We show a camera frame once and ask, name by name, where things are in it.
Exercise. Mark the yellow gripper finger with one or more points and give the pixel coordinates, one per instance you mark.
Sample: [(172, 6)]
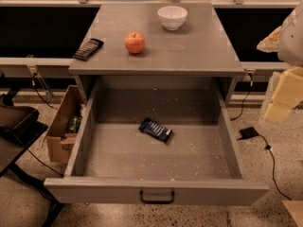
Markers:
[(287, 95), (270, 43)]

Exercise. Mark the dark blue rxbar blueberry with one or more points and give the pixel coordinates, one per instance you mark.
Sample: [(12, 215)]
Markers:
[(155, 130)]

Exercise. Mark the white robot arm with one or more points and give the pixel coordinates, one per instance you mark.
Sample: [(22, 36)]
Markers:
[(287, 41)]

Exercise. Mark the grey cabinet with counter top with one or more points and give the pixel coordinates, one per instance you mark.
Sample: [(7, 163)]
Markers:
[(200, 47)]

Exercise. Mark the grey open top drawer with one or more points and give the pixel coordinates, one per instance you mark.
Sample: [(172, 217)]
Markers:
[(112, 160)]

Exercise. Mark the white ceramic bowl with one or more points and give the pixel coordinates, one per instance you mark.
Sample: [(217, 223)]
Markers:
[(172, 17)]

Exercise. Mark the red apple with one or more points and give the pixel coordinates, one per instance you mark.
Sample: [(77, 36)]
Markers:
[(134, 42)]

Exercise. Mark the black snack bar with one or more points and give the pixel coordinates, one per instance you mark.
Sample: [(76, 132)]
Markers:
[(88, 49)]

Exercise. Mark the green packet in box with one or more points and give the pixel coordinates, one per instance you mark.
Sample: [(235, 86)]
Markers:
[(74, 124)]

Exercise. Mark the brown cardboard box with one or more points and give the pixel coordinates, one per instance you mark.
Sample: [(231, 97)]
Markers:
[(60, 140)]

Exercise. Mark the black side table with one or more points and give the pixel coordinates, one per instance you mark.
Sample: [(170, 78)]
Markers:
[(19, 129)]

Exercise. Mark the metal rail bracket right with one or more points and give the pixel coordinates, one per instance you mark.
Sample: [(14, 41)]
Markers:
[(249, 75)]

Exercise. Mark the metal rail bracket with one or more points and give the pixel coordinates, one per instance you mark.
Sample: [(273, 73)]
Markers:
[(249, 75), (37, 78)]

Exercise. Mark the black power adapter with cable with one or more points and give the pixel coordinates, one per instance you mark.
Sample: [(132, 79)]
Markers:
[(251, 132)]

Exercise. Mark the black drawer handle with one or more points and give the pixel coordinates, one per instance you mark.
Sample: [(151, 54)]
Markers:
[(153, 198)]

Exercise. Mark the metal rail bracket left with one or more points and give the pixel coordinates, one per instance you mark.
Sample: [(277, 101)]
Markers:
[(37, 78)]

